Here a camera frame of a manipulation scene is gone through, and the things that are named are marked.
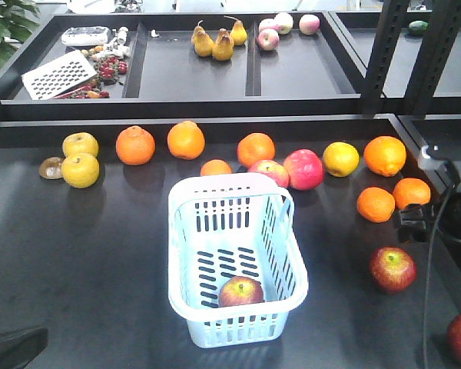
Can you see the yellow pear-apple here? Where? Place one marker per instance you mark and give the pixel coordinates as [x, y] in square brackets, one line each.
[80, 170]
[80, 142]

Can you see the small orange front centre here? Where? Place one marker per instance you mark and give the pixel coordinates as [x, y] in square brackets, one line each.
[215, 167]

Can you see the brown yellow pear two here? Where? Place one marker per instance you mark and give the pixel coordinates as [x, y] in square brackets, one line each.
[203, 45]

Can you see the dark green avocado one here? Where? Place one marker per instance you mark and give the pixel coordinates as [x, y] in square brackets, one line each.
[417, 28]

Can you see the small orange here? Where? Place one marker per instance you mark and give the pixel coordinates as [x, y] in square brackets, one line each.
[408, 191]
[376, 204]
[215, 167]

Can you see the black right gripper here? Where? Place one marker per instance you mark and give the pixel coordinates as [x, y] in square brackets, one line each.
[414, 223]

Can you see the yellow pear-apple front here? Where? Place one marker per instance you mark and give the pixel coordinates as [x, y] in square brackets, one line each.
[80, 170]

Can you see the black perforated upright post right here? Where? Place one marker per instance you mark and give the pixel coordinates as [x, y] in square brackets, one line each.
[437, 43]

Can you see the red yellow apple front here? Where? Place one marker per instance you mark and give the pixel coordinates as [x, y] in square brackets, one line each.
[240, 290]

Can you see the yellow round citrus fruit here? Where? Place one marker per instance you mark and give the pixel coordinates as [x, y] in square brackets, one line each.
[340, 159]

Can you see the green potted plant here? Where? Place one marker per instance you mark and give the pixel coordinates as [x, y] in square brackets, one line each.
[15, 23]

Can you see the pinkish red apple left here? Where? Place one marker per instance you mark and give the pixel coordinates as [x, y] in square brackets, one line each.
[273, 170]

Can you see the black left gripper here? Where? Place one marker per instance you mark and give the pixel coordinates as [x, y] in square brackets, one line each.
[18, 348]

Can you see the black rear display tray stand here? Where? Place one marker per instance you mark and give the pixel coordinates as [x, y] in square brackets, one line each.
[321, 74]

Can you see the brown yellow pear three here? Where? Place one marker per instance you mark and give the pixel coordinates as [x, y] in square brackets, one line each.
[223, 49]

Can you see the pale pink apple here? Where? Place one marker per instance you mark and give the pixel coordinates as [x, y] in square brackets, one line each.
[268, 39]
[309, 24]
[282, 22]

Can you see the brown yellow pear one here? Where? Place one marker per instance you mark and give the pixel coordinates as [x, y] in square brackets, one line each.
[198, 28]

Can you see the white perforated tray lid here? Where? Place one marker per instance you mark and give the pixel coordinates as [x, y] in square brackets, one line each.
[57, 76]

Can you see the orange behind apples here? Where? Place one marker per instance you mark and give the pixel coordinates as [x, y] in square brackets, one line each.
[255, 147]

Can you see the black perforated upright post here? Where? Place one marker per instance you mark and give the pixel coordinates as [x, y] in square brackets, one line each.
[437, 43]
[388, 31]

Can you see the pale pink apple right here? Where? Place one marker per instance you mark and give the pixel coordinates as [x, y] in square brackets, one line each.
[309, 24]

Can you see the white plastic device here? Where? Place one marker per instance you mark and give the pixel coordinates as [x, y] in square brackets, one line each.
[85, 36]

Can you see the light blue plastic basket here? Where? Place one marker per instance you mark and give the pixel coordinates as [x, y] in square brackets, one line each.
[221, 226]

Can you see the brown yellow pear four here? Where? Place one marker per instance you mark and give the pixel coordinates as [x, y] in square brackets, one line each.
[238, 32]

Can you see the orange back centre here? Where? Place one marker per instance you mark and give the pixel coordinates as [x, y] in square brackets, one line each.
[185, 140]

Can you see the black wooden fruit display stand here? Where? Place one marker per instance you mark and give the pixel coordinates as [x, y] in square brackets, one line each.
[106, 265]

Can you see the pinkish red apple right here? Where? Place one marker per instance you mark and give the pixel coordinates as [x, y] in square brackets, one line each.
[305, 169]

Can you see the pale pink apple middle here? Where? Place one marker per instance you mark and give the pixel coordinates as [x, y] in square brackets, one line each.
[282, 22]

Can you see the pile of cherry tomatoes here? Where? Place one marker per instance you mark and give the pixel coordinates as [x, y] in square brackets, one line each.
[110, 65]

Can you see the yellow pear-apple rear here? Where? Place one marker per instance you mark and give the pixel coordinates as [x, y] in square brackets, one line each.
[80, 142]

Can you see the red yellow apple middle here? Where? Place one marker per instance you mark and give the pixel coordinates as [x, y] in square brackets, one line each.
[392, 269]

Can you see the orange back left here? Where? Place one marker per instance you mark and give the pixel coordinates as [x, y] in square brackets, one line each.
[135, 146]

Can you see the brown kiwi half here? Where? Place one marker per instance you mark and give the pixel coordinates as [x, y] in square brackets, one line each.
[50, 168]

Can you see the small orange lower left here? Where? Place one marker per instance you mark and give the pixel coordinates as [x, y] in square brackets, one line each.
[376, 204]

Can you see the pinkish red apple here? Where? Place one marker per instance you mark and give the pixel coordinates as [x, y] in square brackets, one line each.
[305, 169]
[273, 170]

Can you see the large orange far right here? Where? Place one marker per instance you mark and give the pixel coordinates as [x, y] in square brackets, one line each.
[385, 155]

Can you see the black perforated upright post left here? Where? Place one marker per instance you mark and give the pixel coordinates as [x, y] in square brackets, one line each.
[388, 31]

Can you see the pale pink apple front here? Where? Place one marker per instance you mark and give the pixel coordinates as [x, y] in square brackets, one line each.
[268, 39]

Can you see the small orange lower right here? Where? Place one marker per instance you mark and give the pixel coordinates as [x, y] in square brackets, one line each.
[408, 191]

